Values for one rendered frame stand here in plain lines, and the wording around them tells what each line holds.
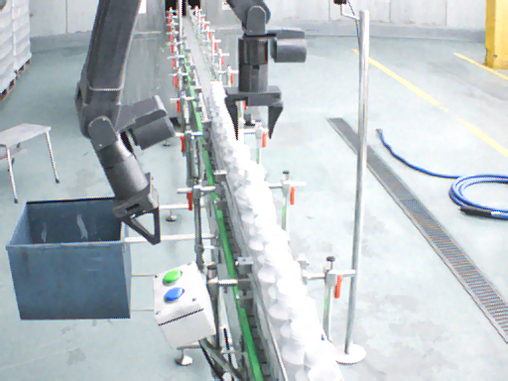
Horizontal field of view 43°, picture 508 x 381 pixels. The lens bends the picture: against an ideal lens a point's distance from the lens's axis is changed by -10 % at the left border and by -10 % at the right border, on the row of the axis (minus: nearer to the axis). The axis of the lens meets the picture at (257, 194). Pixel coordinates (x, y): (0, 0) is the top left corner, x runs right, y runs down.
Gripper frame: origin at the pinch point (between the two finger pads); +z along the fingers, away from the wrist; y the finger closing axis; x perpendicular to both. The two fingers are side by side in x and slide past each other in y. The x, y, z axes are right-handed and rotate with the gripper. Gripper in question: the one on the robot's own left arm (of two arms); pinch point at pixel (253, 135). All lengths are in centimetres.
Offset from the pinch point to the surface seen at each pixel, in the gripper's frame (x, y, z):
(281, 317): 43.8, 1.9, 14.4
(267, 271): 30.9, 2.0, 13.4
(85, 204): -53, 41, 34
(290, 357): 55, 3, 14
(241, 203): 2.1, 2.7, 13.3
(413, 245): -199, -116, 125
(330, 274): 25.3, -10.0, 17.9
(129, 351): -116, 38, 126
